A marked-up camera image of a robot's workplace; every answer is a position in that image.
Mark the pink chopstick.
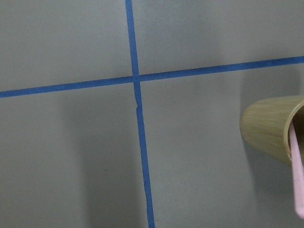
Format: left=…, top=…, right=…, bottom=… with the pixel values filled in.
left=289, top=122, right=304, bottom=219

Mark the bamboo pattern cup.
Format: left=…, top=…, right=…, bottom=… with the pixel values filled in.
left=239, top=95, right=304, bottom=166

